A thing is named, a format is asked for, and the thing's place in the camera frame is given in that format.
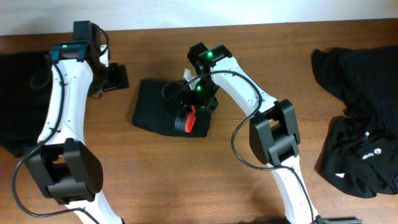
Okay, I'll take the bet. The black leggings red waistband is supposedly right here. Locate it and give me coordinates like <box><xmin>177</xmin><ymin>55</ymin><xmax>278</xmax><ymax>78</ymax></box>
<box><xmin>132</xmin><ymin>79</ymin><xmax>211</xmax><ymax>138</ymax></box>

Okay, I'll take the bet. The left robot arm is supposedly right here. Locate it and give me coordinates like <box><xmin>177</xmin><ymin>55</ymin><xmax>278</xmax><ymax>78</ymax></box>
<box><xmin>22</xmin><ymin>21</ymin><xmax>129</xmax><ymax>223</ymax></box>

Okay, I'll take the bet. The right black cable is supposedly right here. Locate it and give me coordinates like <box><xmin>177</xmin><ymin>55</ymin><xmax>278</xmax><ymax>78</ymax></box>
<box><xmin>160</xmin><ymin>70</ymin><xmax>317</xmax><ymax>224</ymax></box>

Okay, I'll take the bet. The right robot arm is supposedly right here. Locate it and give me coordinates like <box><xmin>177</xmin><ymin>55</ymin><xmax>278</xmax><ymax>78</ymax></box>
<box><xmin>179</xmin><ymin>42</ymin><xmax>362</xmax><ymax>223</ymax></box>

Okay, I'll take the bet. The black clothes pile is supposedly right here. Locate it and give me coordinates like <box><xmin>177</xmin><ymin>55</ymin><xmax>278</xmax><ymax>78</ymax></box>
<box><xmin>311</xmin><ymin>45</ymin><xmax>397</xmax><ymax>198</ymax></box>

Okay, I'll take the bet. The folded black clothes stack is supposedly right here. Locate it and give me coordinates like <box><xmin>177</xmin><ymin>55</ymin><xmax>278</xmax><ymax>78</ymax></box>
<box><xmin>1</xmin><ymin>51</ymin><xmax>52</xmax><ymax>157</ymax></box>

